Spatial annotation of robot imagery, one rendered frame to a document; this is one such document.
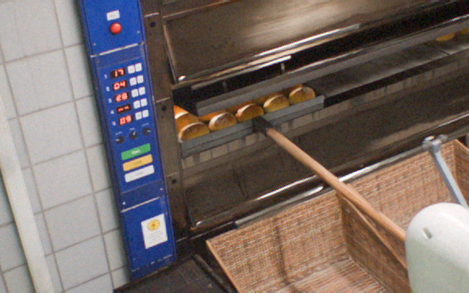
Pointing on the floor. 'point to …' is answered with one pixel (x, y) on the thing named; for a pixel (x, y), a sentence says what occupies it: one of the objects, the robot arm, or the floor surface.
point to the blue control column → (100, 26)
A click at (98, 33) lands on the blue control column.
